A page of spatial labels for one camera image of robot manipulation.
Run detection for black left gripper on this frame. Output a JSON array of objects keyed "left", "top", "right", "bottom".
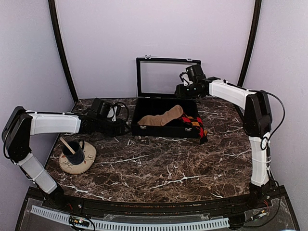
[{"left": 96, "top": 117, "right": 131, "bottom": 138}]

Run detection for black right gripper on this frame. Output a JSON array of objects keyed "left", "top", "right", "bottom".
[{"left": 176, "top": 83, "right": 202, "bottom": 99}]

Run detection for tan brown sock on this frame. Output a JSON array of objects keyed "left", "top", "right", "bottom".
[{"left": 138, "top": 105, "right": 183, "bottom": 127}]

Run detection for cream branch-pattern plate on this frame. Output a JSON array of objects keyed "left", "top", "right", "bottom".
[{"left": 59, "top": 141, "right": 96, "bottom": 175}]

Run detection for black glass-lid display case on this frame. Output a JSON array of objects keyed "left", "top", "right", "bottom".
[{"left": 131, "top": 57, "right": 202, "bottom": 139}]

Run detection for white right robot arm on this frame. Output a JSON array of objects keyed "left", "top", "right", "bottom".
[{"left": 175, "top": 64, "right": 275, "bottom": 190}]

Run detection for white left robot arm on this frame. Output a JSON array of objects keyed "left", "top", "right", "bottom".
[{"left": 1, "top": 98, "right": 130, "bottom": 210}]

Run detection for red orange argyle sock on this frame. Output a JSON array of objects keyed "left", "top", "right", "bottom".
[{"left": 179, "top": 113, "right": 208, "bottom": 145}]

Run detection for wooden stir stick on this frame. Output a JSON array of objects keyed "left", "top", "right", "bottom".
[{"left": 60, "top": 137, "right": 76, "bottom": 154}]

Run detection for dark blue mug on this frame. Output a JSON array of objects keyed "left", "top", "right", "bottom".
[{"left": 62, "top": 140, "right": 85, "bottom": 165}]

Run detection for right black frame post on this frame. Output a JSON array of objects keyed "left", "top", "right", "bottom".
[{"left": 237, "top": 0, "right": 262, "bottom": 87}]

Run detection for black frame post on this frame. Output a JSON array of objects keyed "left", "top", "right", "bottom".
[
  {"left": 237, "top": 0, "right": 262, "bottom": 87},
  {"left": 48, "top": 0, "right": 79, "bottom": 103}
]

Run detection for white slotted cable duct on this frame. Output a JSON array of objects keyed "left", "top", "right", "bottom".
[{"left": 30, "top": 205, "right": 230, "bottom": 231}]

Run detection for left black frame post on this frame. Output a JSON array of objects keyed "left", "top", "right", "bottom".
[{"left": 48, "top": 0, "right": 79, "bottom": 103}]

